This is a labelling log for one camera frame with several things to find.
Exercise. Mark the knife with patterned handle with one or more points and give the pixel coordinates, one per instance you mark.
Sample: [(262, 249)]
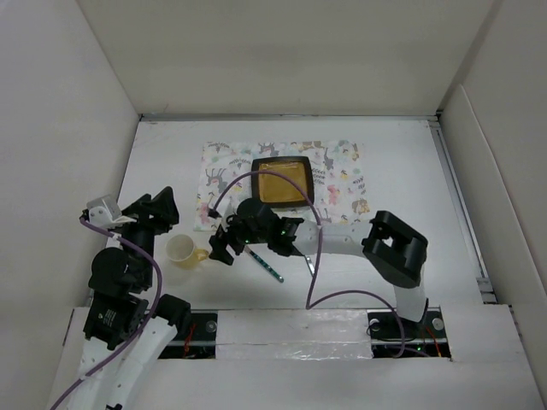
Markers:
[(310, 265)]

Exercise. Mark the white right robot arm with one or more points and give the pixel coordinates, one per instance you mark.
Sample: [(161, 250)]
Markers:
[(396, 250)]

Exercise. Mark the square black yellow plate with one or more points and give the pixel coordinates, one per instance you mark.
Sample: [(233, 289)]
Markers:
[(278, 192)]

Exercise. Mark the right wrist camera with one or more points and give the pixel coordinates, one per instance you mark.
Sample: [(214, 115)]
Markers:
[(226, 209)]

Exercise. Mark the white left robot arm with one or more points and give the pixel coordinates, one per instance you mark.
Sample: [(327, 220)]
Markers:
[(130, 320)]

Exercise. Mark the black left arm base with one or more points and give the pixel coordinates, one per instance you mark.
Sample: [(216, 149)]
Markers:
[(198, 342)]

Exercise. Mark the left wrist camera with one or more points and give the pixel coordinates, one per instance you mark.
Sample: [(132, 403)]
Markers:
[(103, 212)]

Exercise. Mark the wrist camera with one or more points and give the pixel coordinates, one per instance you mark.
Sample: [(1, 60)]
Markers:
[(226, 209), (103, 212)]

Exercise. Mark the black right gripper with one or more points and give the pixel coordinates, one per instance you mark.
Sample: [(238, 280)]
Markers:
[(222, 237)]

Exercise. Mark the yellow ceramic mug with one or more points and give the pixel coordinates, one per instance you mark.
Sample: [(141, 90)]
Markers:
[(182, 251)]

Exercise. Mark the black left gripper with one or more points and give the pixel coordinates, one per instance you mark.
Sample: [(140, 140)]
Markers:
[(161, 213)]

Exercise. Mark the fork with patterned handle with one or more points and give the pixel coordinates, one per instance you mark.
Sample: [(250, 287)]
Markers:
[(265, 266)]

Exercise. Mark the floral patterned cloth placemat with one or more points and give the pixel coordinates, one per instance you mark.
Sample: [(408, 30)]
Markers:
[(339, 190)]

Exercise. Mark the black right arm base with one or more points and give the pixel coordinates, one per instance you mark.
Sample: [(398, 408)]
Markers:
[(426, 339)]

